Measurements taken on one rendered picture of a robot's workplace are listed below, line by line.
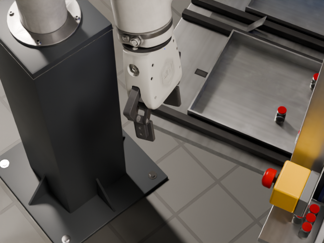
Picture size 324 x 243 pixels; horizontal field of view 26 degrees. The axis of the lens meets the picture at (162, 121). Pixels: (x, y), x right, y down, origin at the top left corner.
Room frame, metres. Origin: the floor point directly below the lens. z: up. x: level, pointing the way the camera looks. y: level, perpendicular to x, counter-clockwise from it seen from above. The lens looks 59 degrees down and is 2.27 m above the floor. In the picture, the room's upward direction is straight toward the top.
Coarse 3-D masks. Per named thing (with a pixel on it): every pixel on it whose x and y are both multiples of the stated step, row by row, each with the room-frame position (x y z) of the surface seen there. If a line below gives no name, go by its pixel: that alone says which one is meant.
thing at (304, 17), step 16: (256, 0) 1.20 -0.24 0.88; (272, 0) 1.20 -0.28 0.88; (288, 0) 1.20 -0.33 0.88; (304, 0) 1.20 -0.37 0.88; (320, 0) 1.20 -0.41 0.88; (272, 16) 1.12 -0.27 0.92; (288, 16) 1.15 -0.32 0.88; (304, 16) 1.15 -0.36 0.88; (320, 16) 1.15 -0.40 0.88; (304, 32) 1.08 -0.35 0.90; (320, 32) 1.10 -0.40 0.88
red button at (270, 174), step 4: (268, 168) 0.65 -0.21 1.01; (268, 172) 0.64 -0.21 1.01; (272, 172) 0.64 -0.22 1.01; (276, 172) 0.64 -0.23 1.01; (264, 176) 0.63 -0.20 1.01; (268, 176) 0.63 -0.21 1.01; (272, 176) 0.63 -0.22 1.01; (264, 180) 0.63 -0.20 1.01; (268, 180) 0.62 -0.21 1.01; (272, 180) 0.62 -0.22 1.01; (264, 184) 0.62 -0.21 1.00; (268, 184) 0.62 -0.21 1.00; (268, 188) 0.62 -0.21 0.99
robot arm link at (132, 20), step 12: (120, 0) 0.64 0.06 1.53; (132, 0) 0.63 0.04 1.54; (144, 0) 0.63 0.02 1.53; (156, 0) 0.64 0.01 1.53; (168, 0) 0.65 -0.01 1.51; (120, 12) 0.64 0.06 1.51; (132, 12) 0.63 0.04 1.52; (144, 12) 0.63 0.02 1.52; (156, 12) 0.63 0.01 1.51; (168, 12) 0.65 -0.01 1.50; (120, 24) 0.63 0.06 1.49; (132, 24) 0.62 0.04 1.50; (144, 24) 0.62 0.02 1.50; (156, 24) 0.63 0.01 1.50
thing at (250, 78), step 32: (224, 64) 1.00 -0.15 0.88; (256, 64) 1.00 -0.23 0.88; (288, 64) 1.00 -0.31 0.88; (320, 64) 0.98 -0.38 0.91; (224, 96) 0.91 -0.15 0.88; (256, 96) 0.91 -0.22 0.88; (288, 96) 0.91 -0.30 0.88; (224, 128) 0.81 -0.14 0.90; (256, 128) 0.82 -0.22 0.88; (288, 128) 0.82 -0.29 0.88
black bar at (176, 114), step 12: (156, 108) 0.86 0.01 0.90; (168, 108) 0.86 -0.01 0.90; (180, 120) 0.83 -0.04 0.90; (192, 120) 0.83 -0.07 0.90; (204, 132) 0.81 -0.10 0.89; (216, 132) 0.80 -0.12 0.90; (228, 132) 0.80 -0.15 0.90; (240, 144) 0.77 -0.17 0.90; (252, 144) 0.77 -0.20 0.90; (264, 156) 0.74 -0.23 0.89; (276, 156) 0.74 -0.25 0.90
